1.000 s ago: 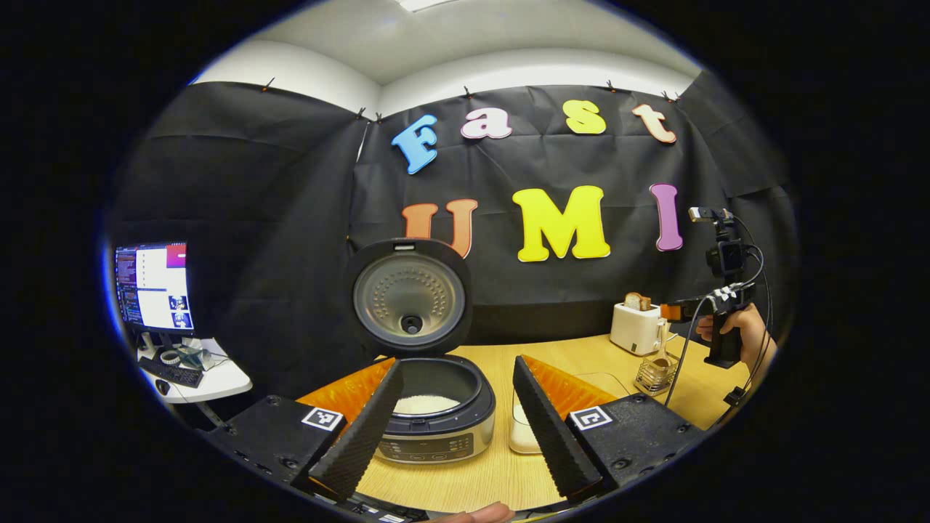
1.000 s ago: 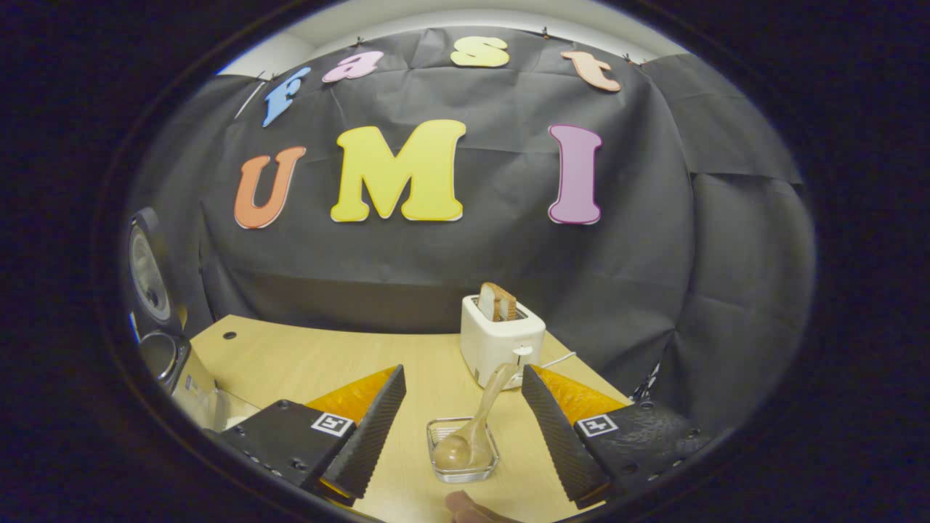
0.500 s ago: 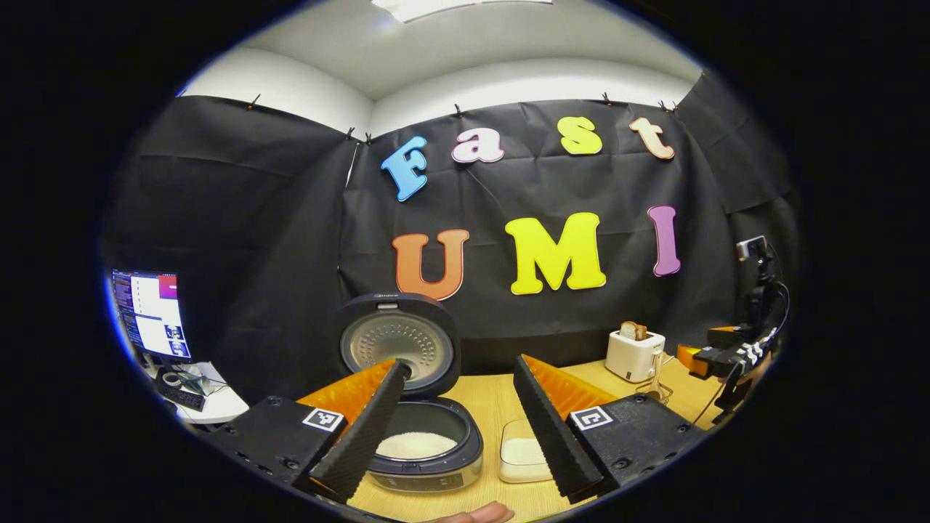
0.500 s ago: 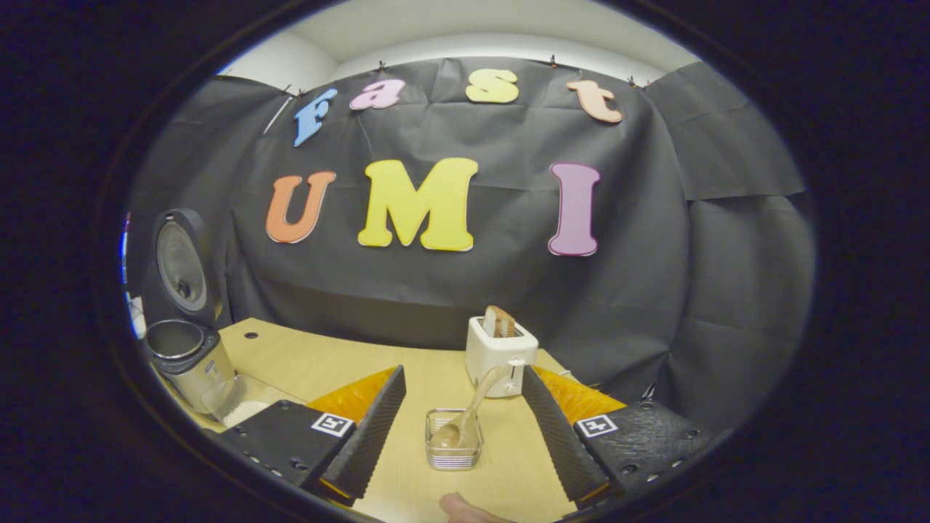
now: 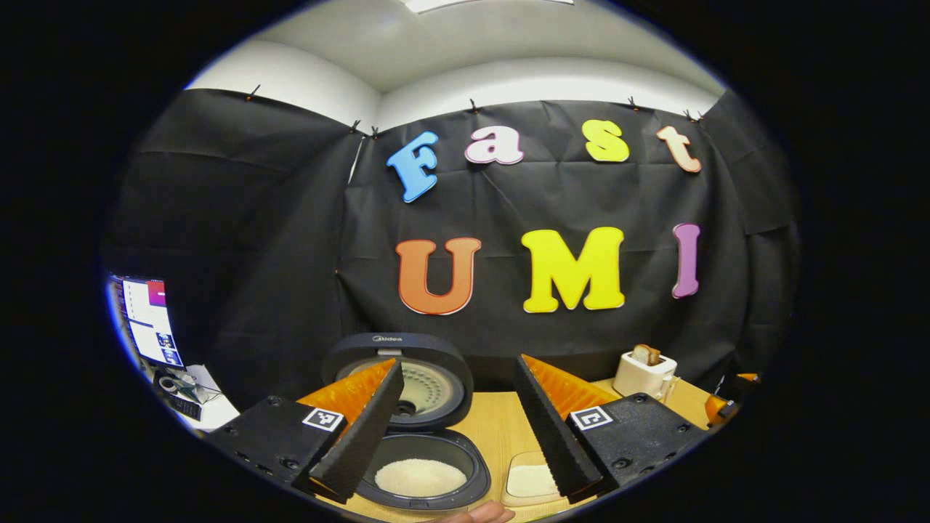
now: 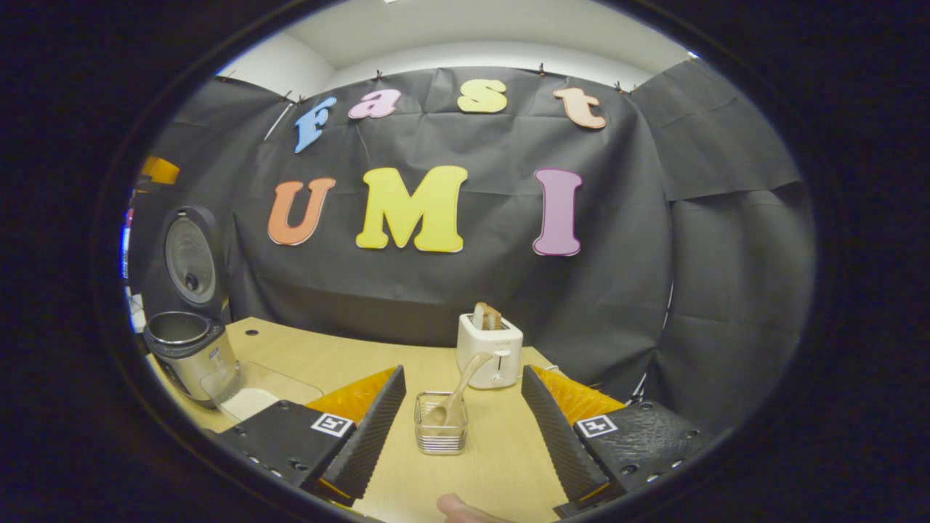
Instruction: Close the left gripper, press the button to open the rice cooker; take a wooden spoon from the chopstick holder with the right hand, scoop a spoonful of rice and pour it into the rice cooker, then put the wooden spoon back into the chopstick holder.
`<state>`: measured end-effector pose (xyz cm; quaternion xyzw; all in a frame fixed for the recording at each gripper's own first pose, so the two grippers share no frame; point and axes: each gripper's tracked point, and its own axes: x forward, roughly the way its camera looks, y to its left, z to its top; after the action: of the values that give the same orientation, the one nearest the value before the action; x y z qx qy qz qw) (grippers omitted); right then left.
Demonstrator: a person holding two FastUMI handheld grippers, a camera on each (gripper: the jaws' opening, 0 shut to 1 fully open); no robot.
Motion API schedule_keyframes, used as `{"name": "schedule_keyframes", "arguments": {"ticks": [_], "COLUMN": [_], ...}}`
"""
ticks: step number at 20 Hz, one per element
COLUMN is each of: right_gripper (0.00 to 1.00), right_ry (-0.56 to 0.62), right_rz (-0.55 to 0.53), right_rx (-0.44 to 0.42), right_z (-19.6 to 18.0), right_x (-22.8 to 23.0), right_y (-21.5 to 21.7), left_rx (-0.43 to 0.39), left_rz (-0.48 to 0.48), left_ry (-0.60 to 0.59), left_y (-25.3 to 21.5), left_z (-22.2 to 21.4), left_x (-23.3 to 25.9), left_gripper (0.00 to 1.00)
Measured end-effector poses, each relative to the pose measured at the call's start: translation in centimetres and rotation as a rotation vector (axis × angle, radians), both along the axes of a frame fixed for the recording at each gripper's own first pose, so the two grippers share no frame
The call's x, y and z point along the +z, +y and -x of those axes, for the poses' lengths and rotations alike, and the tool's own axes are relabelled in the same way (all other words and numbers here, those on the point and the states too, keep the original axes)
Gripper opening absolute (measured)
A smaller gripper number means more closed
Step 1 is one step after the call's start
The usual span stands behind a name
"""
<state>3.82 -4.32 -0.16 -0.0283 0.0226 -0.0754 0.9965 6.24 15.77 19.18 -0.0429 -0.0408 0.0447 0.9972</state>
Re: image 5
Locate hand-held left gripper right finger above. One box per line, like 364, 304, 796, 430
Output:
514, 354, 709, 503

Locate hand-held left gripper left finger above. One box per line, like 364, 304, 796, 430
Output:
207, 357, 405, 503

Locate white rice layer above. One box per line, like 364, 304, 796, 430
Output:
374, 458, 468, 498

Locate black and silver rice cooker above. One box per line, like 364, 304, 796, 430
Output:
321, 333, 493, 511

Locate clear plastic tray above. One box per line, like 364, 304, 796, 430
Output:
500, 450, 564, 507

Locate white toaster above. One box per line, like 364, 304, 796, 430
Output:
612, 352, 679, 400

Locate white side table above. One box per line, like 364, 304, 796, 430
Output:
149, 363, 240, 433

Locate computer monitor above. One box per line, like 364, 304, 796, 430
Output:
108, 275, 184, 370

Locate ceiling light panel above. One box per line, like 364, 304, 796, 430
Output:
403, 0, 575, 14

